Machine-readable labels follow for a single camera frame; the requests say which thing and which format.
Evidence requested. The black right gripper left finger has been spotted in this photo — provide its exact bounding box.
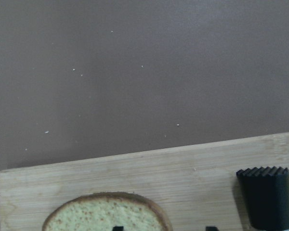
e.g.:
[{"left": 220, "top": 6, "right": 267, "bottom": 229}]
[{"left": 112, "top": 226, "right": 123, "bottom": 231}]

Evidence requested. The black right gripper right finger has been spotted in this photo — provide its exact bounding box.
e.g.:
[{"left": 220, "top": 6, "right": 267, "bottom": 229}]
[{"left": 205, "top": 226, "right": 218, "bottom": 231}]

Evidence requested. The bread slice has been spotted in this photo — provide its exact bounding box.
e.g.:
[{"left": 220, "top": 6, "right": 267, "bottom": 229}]
[{"left": 41, "top": 192, "right": 173, "bottom": 231}]

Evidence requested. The bamboo cutting board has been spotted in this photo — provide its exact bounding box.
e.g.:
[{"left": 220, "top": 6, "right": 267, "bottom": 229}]
[{"left": 0, "top": 133, "right": 289, "bottom": 231}]

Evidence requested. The steel muddler black tip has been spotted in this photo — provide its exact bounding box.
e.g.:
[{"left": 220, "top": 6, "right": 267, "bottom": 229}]
[{"left": 236, "top": 167, "right": 289, "bottom": 231}]

